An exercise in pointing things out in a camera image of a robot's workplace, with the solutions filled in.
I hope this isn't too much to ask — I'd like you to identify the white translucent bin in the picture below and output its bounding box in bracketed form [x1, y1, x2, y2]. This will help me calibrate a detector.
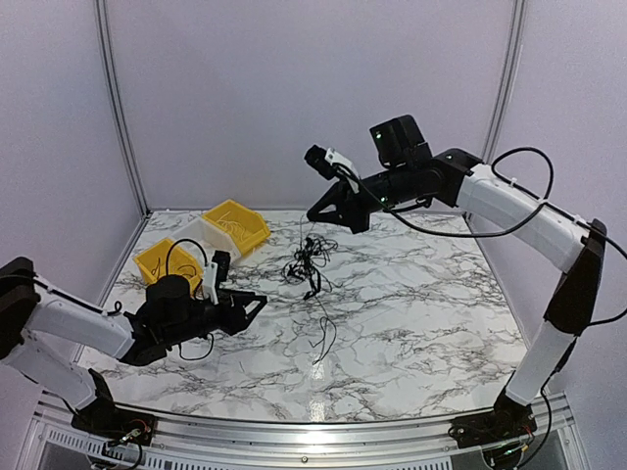
[169, 217, 241, 262]

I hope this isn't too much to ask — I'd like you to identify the aluminium front rail frame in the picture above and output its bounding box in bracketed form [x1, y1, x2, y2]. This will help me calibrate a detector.
[16, 393, 590, 469]

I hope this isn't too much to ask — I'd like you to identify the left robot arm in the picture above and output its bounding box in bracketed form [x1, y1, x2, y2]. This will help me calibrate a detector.
[1, 251, 267, 436]

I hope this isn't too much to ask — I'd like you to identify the yellow bin far right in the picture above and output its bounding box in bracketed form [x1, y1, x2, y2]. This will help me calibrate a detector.
[202, 199, 270, 256]

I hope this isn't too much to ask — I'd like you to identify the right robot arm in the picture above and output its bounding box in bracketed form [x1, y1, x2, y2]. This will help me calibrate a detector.
[305, 115, 612, 439]

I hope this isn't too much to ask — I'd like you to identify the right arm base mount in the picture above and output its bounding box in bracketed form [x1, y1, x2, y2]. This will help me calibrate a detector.
[448, 392, 537, 448]

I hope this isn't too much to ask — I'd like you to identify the yellow bin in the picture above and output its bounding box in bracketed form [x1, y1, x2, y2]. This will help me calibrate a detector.
[202, 199, 270, 256]
[134, 238, 203, 291]

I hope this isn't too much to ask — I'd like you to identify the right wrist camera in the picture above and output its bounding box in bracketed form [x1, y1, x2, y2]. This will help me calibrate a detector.
[304, 145, 360, 194]

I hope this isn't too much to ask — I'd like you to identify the white cable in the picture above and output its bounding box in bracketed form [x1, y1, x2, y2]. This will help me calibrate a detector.
[215, 210, 256, 246]

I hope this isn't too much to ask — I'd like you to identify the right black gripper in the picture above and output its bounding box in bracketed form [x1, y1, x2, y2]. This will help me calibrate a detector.
[307, 162, 417, 233]

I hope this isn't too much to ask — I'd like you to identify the yellow bin near left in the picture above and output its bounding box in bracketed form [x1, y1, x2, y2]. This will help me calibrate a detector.
[134, 238, 203, 291]

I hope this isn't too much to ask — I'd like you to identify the right corner aluminium post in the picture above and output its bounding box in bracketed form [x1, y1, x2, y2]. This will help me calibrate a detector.
[481, 0, 528, 163]

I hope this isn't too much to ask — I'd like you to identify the corner aluminium post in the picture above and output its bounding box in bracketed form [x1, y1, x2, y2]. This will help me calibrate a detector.
[94, 0, 151, 217]
[481, 0, 528, 163]

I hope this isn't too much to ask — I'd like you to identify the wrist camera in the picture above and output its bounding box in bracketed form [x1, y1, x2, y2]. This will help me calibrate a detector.
[304, 145, 360, 194]
[202, 250, 231, 305]

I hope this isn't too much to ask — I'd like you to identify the cable bundle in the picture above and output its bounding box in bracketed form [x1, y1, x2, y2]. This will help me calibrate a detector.
[281, 210, 342, 303]

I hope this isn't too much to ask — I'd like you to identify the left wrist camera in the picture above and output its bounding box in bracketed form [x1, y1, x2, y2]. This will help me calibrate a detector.
[202, 250, 231, 305]

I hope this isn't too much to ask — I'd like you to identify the left corner aluminium post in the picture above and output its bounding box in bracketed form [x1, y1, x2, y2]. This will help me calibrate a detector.
[94, 0, 151, 217]

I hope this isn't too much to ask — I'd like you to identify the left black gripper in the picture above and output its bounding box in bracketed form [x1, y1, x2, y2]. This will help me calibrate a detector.
[163, 288, 266, 348]

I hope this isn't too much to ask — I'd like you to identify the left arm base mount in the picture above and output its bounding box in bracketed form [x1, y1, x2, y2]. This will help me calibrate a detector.
[72, 369, 157, 446]

